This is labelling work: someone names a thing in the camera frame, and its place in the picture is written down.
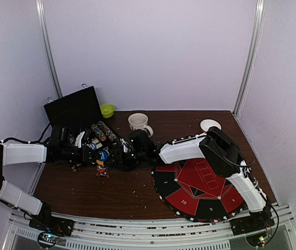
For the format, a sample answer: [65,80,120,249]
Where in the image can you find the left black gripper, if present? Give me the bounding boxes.
[59,145,100,165]

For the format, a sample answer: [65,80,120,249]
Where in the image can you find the stack of poker chips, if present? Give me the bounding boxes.
[96,160,108,170]

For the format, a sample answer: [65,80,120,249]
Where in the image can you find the blue small blind button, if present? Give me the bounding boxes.
[98,151,109,162]

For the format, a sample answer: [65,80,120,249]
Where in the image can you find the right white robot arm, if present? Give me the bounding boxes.
[109,126,272,230]

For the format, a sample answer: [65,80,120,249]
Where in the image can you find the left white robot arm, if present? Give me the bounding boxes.
[0,126,99,231]

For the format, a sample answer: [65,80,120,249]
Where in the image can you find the small card decks in case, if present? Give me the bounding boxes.
[87,138,102,151]

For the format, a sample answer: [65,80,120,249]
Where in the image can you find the white floral ceramic mug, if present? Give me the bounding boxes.
[128,113,153,137]

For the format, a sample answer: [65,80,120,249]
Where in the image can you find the right poker chip row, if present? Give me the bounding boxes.
[97,121,119,143]

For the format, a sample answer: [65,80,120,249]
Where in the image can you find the poker chip row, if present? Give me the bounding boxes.
[91,124,107,142]
[97,121,119,143]

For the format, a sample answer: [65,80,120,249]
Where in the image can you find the black poker chip case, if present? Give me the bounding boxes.
[43,83,122,167]

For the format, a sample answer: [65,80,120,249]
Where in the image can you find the left poker chip row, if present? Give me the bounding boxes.
[91,124,107,142]

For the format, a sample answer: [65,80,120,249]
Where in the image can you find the red triangular chip holder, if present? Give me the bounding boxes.
[95,169,109,178]

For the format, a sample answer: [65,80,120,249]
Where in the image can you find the green plastic bowl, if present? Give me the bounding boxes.
[100,104,115,119]

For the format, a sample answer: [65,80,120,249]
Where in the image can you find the round red black poker mat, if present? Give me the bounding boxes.
[152,158,245,223]

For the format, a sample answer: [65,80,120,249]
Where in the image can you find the white orange bowl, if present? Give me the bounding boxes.
[200,119,222,132]

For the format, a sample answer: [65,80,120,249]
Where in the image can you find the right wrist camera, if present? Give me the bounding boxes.
[120,138,134,153]

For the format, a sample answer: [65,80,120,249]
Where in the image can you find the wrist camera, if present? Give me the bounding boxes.
[120,138,134,153]
[74,131,89,148]

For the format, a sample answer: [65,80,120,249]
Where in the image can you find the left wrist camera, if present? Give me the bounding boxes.
[74,131,89,148]

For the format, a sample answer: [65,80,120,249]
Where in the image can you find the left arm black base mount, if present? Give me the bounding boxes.
[28,215,74,236]

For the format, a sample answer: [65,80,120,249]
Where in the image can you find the aluminium front rail base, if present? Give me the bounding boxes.
[0,203,296,249]

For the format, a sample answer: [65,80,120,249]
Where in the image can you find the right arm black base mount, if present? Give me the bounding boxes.
[230,212,275,235]

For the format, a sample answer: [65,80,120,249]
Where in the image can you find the left aluminium frame post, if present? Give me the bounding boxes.
[35,0,63,98]

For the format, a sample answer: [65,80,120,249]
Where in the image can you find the aluminium frame post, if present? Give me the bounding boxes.
[233,0,266,118]
[35,0,63,98]

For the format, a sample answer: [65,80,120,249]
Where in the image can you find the right aluminium frame post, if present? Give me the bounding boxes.
[233,0,266,118]

